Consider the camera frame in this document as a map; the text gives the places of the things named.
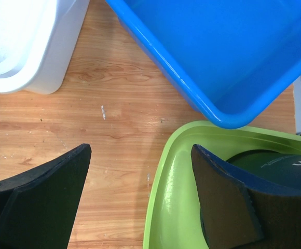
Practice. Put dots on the black round bucket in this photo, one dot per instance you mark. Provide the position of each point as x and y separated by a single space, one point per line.
272 163

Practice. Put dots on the lime green plastic tub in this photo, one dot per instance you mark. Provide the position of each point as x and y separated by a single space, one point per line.
173 213

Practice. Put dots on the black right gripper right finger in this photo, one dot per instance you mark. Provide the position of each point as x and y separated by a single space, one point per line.
246 205

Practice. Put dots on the large white plastic tub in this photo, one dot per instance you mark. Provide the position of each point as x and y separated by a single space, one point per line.
37 40

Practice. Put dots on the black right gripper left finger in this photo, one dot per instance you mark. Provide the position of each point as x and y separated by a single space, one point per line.
38 207

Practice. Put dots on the blue plastic tub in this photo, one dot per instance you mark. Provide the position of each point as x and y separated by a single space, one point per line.
228 59

